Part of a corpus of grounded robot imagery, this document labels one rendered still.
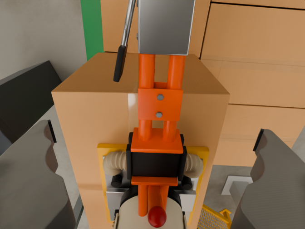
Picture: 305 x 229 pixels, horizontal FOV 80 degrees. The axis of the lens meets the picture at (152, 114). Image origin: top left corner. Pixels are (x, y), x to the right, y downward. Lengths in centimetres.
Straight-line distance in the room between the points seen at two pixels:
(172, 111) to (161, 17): 12
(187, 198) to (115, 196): 20
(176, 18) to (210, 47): 60
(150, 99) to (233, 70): 66
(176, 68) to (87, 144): 34
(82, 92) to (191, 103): 24
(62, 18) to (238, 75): 111
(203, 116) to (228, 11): 48
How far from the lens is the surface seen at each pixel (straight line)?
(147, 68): 24
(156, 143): 30
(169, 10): 23
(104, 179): 57
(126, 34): 25
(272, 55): 93
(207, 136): 49
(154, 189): 33
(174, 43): 23
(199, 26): 80
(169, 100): 26
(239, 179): 222
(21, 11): 155
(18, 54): 164
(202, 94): 42
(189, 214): 70
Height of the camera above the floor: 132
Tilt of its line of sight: 60 degrees down
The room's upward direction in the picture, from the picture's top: 180 degrees clockwise
